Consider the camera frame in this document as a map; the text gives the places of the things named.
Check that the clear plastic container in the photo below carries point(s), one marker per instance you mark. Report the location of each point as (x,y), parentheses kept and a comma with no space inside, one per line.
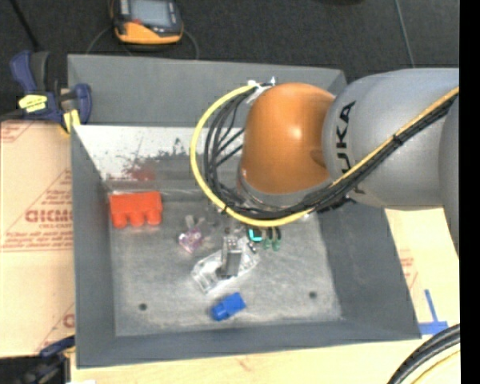
(208,272)

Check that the blue toy block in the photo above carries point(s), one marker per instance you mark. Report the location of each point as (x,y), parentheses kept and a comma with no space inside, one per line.
(227,307)

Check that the grey metal bin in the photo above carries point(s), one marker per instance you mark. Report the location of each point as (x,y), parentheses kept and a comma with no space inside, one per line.
(152,278)

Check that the red toy block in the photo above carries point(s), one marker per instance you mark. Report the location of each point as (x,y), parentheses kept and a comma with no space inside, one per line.
(134,206)

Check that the clear pink plastic piece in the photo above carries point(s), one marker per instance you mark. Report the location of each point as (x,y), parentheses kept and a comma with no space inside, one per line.
(190,240)

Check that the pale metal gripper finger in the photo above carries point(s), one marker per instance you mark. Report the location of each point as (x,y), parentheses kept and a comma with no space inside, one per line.
(226,260)
(237,260)

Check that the brown cardboard board red print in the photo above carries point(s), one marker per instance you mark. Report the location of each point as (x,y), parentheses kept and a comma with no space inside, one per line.
(32,262)

